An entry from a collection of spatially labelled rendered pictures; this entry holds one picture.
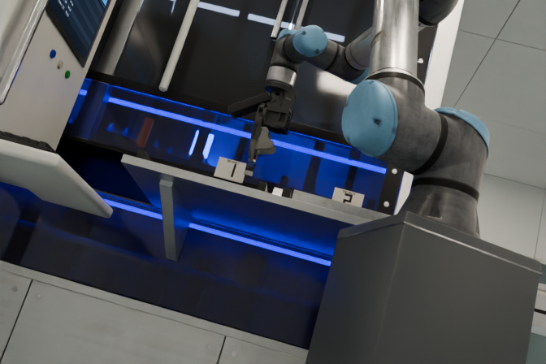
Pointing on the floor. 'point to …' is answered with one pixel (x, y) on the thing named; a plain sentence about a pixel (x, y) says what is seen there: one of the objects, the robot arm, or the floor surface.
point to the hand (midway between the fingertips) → (250, 156)
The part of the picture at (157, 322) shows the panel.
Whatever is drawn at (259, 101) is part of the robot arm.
